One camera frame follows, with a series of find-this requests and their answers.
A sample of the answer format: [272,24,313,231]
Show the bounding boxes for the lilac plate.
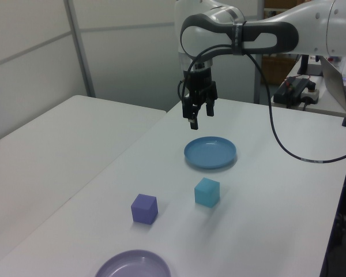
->
[94,249,172,277]

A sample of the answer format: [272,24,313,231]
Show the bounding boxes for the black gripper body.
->
[182,66,219,102]

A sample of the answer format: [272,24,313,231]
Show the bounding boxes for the cardboard box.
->
[261,54,298,85]

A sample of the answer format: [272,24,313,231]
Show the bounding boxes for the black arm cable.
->
[176,43,346,164]

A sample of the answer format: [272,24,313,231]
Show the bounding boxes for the purple cube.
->
[130,193,159,225]

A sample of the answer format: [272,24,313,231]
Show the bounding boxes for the cyan cube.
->
[194,177,221,208]

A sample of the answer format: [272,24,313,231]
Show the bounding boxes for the grey laptop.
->
[318,55,346,115]

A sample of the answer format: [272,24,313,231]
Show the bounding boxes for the black power device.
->
[273,77,319,109]

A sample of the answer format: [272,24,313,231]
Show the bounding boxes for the blue plate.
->
[183,136,238,171]

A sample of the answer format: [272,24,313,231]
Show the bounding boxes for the grey partition post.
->
[64,0,97,98]

